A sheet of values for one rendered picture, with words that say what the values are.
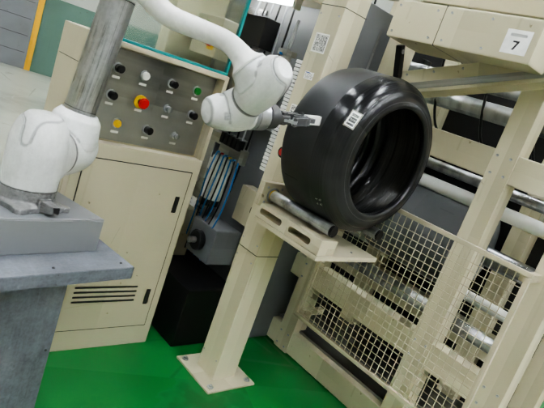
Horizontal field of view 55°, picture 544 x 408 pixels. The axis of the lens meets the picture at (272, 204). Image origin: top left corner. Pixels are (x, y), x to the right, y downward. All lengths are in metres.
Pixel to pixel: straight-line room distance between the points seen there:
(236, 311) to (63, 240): 0.92
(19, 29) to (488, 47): 9.63
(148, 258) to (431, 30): 1.47
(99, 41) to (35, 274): 0.72
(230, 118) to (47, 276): 0.64
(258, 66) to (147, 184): 0.96
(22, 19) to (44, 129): 9.35
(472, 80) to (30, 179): 1.58
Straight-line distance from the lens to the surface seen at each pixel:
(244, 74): 1.37
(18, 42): 10.93
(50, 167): 1.59
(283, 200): 1.98
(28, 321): 1.74
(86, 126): 1.75
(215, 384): 2.43
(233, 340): 2.37
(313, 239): 1.84
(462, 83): 2.19
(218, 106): 1.44
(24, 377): 1.87
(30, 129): 1.58
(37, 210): 1.61
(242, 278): 2.25
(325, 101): 1.79
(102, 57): 1.74
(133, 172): 2.12
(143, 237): 2.26
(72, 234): 1.64
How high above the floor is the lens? 1.32
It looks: 13 degrees down
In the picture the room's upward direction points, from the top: 20 degrees clockwise
